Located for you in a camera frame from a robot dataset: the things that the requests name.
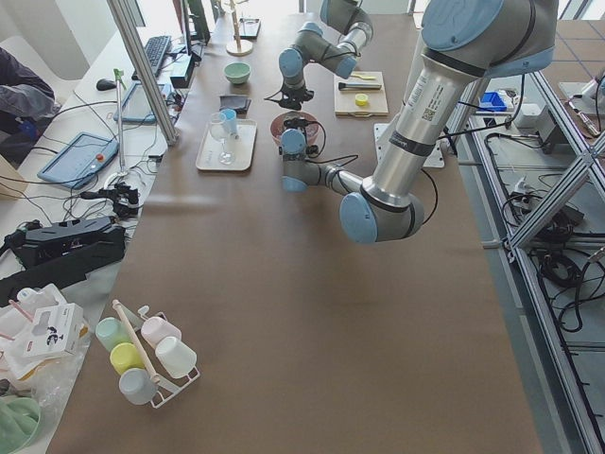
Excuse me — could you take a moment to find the yellow lemon half slice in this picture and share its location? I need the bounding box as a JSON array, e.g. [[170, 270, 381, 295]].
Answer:
[[355, 94, 369, 106]]

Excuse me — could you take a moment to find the cream rabbit serving tray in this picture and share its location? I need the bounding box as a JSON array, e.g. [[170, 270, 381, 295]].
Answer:
[[195, 119, 257, 172]]

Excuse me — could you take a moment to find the black keyboard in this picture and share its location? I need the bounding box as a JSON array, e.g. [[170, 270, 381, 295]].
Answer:
[[144, 35, 172, 77]]

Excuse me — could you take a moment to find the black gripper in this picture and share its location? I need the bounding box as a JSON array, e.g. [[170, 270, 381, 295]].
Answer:
[[284, 117, 310, 131], [277, 84, 314, 112]]

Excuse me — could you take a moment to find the black equipment case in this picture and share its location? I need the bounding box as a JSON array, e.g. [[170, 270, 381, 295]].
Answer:
[[1, 217, 126, 307]]

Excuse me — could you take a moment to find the clear wine glass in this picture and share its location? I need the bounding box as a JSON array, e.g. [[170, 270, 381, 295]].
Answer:
[[209, 112, 234, 166]]

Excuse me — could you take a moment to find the wooden cutting board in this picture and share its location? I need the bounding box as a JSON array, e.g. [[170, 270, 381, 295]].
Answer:
[[334, 71, 389, 117]]

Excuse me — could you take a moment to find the blue teach pendant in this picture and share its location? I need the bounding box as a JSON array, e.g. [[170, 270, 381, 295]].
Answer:
[[121, 80, 156, 124], [37, 132, 118, 189]]

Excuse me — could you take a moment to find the computer monitor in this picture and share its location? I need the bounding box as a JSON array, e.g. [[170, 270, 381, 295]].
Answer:
[[181, 0, 211, 62]]

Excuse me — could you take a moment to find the blue parts bin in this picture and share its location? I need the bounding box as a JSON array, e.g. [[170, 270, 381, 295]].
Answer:
[[479, 91, 507, 112]]

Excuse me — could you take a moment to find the mint green bowl corner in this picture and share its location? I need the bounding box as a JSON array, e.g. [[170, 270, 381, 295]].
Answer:
[[1, 396, 42, 453]]

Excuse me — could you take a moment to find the grey-blue cup on rack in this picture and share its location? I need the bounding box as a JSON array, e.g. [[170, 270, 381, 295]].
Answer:
[[118, 368, 158, 405]]

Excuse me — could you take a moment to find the light blue cup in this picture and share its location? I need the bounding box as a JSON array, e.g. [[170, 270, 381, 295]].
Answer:
[[220, 108, 238, 136]]

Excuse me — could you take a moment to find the black computer mouse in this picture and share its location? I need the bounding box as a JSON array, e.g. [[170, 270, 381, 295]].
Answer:
[[95, 79, 116, 92]]

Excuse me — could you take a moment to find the green bowl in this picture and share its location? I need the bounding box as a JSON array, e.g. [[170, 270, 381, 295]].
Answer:
[[223, 61, 251, 85]]

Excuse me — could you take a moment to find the grey folded cloth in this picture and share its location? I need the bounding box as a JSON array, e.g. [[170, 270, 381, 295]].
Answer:
[[219, 95, 251, 114]]

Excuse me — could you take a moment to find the grey power adapter box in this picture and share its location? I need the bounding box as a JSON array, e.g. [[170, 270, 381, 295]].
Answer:
[[513, 103, 567, 154]]

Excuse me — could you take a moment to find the aluminium frame post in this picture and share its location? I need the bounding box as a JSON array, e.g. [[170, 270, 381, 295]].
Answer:
[[107, 0, 178, 147]]

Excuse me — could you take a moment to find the yellow plastic knife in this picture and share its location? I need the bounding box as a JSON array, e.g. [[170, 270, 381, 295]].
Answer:
[[349, 72, 376, 80]]

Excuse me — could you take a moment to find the green cup on rack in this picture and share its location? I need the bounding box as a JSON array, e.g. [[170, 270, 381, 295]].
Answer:
[[95, 317, 130, 353]]

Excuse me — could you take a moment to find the blue teach pendant far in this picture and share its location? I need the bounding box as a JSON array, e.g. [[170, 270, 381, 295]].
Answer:
[[121, 80, 156, 124]]

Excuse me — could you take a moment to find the yellow cup on rack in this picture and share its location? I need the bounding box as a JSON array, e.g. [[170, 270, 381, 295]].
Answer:
[[110, 342, 145, 375]]

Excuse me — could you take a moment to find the blue teach pendant near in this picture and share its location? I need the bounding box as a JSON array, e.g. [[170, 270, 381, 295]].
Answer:
[[37, 132, 118, 189]]

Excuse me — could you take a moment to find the white product box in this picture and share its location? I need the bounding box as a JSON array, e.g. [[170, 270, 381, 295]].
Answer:
[[23, 304, 84, 359]]

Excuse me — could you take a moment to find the white cup rack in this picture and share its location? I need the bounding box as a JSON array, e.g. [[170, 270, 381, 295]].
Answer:
[[120, 302, 201, 410]]

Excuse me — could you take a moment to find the white cup on rack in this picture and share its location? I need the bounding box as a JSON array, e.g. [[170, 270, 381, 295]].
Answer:
[[155, 336, 198, 378]]

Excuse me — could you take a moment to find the steel muddler cylinder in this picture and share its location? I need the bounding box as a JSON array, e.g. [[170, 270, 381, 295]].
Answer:
[[337, 81, 382, 91]]

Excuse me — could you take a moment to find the pink cup on rack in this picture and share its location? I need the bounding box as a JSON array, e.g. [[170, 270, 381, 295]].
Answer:
[[141, 316, 182, 348]]

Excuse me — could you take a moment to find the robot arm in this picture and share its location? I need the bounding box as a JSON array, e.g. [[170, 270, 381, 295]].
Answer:
[[280, 1, 559, 243], [268, 0, 373, 111]]

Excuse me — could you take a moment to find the wooden mug tree stand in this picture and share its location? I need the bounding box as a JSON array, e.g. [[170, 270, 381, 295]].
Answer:
[[219, 0, 253, 57]]

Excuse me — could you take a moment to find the wooden rack handle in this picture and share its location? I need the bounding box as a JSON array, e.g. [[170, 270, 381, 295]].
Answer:
[[112, 299, 161, 384]]

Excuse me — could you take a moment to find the pink bowl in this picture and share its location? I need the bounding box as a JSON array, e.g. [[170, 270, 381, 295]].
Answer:
[[270, 111, 320, 146]]

